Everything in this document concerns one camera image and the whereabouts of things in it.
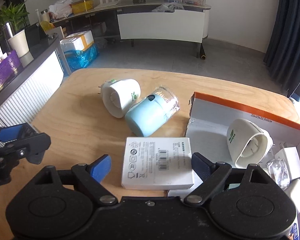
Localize white product box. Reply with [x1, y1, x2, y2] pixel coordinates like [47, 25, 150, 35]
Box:
[121, 137, 194, 191]

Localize clear glass refill bottle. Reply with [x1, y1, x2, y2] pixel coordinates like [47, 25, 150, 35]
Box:
[266, 158, 290, 190]

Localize blue toothpick jar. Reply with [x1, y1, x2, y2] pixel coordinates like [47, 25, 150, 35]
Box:
[125, 86, 180, 137]

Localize white plug heater green button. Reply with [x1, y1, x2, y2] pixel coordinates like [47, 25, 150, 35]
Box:
[100, 79, 141, 119]

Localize round side table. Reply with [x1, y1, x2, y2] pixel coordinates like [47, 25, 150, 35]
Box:
[0, 33, 72, 127]

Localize white plug heater in box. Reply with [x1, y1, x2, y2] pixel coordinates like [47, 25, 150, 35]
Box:
[226, 118, 273, 168]

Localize orange cardboard box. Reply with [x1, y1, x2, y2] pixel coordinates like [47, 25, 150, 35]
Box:
[172, 92, 300, 239]

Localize purple tray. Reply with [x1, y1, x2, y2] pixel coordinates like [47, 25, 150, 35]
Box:
[0, 50, 22, 91]

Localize white paper cup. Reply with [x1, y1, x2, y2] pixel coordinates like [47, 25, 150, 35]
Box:
[8, 30, 29, 57]

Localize blue plastic bag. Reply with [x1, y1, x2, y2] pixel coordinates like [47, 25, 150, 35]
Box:
[64, 43, 100, 72]

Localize white yellow carton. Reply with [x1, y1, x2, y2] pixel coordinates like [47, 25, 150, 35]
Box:
[60, 30, 94, 53]

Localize white plastic bag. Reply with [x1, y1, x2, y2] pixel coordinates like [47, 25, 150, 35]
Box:
[49, 0, 73, 20]

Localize dark blue curtain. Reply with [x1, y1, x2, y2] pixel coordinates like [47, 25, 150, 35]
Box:
[263, 0, 300, 101]

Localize yellow box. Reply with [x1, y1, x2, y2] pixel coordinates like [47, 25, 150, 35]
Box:
[72, 0, 94, 15]

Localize white tv cabinet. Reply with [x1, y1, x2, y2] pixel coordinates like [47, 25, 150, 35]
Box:
[53, 0, 211, 59]

